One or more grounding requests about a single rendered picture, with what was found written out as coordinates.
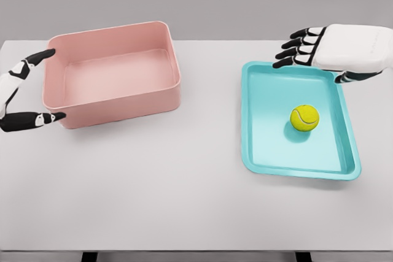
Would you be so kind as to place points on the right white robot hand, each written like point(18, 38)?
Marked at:
point(350, 48)

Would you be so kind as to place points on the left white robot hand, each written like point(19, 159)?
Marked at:
point(9, 84)

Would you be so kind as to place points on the yellow tennis ball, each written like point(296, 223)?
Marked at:
point(304, 118)

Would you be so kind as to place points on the blue rectangular tray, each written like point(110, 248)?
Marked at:
point(294, 127)

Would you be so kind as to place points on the pink rectangular basket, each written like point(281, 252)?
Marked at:
point(110, 75)

